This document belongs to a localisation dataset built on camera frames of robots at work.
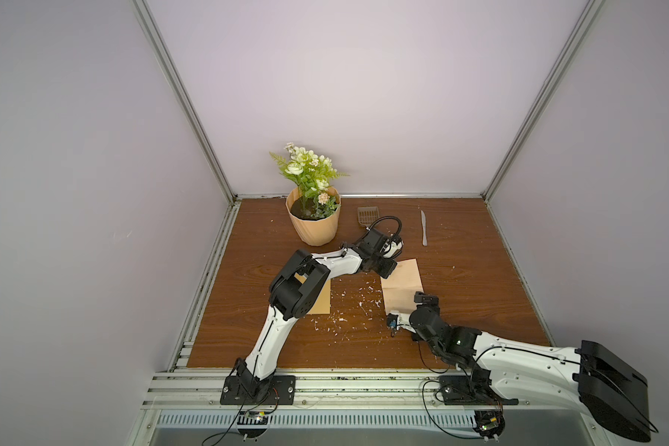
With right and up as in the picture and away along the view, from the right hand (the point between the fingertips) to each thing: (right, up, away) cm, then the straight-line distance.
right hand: (420, 294), depth 83 cm
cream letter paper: (-4, 0, +11) cm, 11 cm away
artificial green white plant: (-34, +38, +4) cm, 51 cm away
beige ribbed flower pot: (-35, +19, +12) cm, 41 cm away
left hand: (-4, +6, +13) cm, 15 cm away
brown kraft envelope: (-31, -5, +7) cm, 32 cm away
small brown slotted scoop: (-13, +25, +30) cm, 42 cm away
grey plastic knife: (+8, +15, +23) cm, 28 cm away
